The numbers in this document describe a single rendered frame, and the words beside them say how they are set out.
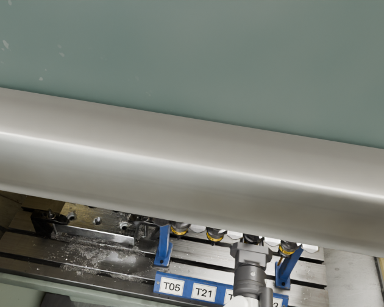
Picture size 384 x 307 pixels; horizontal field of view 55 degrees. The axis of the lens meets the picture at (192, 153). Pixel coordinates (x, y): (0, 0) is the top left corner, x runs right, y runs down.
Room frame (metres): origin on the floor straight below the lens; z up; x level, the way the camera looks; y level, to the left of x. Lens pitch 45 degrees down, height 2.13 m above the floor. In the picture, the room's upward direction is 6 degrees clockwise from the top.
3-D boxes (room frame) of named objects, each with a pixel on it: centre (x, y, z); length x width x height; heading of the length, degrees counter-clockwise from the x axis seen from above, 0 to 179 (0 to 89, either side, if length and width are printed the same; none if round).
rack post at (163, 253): (0.71, 0.06, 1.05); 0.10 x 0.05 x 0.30; 176
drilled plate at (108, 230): (0.83, 0.31, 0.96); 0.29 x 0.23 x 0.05; 86
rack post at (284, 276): (0.67, -0.38, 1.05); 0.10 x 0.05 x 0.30; 176
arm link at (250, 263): (0.53, -0.20, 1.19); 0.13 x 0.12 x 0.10; 86
